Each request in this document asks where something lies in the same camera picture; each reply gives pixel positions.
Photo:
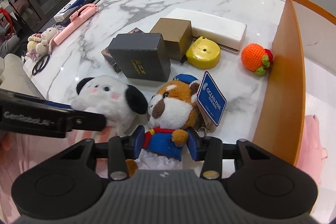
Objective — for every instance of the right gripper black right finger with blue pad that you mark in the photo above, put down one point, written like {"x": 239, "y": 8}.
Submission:
{"x": 256, "y": 180}

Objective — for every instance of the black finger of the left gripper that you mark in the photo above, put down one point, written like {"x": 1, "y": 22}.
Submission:
{"x": 83, "y": 120}

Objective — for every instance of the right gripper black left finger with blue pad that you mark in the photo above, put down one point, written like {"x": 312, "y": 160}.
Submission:
{"x": 73, "y": 180}

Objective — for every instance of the white puppy plush striped hat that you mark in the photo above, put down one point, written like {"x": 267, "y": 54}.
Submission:
{"x": 118, "y": 102}

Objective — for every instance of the pink cloth pouch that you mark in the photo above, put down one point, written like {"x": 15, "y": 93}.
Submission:
{"x": 312, "y": 155}

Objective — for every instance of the illustrated anime card box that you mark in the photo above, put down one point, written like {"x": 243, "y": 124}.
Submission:
{"x": 108, "y": 57}

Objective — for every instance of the black gift box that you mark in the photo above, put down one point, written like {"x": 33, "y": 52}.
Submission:
{"x": 141, "y": 56}

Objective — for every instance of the fox plush blue uniform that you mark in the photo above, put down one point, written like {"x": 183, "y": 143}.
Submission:
{"x": 172, "y": 110}

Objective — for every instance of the brown cardboard box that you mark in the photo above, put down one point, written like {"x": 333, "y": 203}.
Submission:
{"x": 177, "y": 35}

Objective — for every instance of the white rectangular box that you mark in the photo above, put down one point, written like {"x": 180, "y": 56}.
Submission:
{"x": 228, "y": 34}

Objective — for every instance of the orange storage box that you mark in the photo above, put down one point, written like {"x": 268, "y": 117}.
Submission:
{"x": 301, "y": 82}

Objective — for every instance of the blue Ocean Park tag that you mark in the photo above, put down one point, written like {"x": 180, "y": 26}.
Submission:
{"x": 210, "y": 99}

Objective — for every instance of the white blue card box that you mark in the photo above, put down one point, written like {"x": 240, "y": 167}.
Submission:
{"x": 67, "y": 10}

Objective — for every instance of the pink selfie stick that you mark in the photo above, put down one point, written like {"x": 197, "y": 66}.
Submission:
{"x": 76, "y": 20}

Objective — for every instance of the orange crocheted ball toy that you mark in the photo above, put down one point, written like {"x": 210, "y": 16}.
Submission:
{"x": 257, "y": 59}

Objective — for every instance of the yellow tape measure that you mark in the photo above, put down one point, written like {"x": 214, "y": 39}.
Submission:
{"x": 203, "y": 53}

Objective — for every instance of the small bunny plush keychain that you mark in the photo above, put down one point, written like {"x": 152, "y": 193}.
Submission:
{"x": 40, "y": 44}

